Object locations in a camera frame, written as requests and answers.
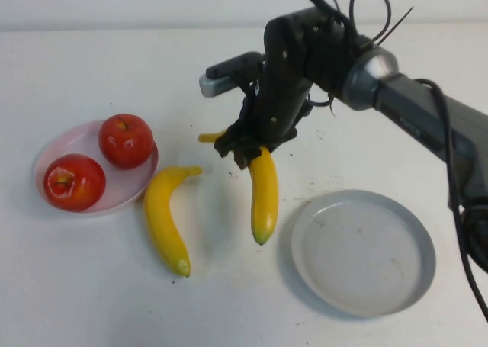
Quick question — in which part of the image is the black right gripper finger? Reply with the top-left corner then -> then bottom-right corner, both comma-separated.
233,143 -> 276,171
212,127 -> 249,159

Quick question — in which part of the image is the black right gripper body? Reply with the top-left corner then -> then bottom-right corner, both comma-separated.
228,9 -> 332,149

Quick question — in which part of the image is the yellow plastic banana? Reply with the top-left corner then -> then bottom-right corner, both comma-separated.
143,165 -> 204,278
197,132 -> 280,246

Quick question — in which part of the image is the red plastic apple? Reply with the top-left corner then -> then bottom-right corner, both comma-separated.
43,153 -> 107,213
98,113 -> 155,170

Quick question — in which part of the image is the pink round plate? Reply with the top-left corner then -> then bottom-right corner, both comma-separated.
33,120 -> 159,219

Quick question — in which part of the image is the grey round plate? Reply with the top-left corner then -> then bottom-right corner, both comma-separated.
291,188 -> 437,317

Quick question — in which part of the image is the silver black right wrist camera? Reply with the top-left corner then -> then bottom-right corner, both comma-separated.
197,52 -> 268,98

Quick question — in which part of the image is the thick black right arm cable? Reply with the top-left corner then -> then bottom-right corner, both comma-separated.
417,78 -> 488,325

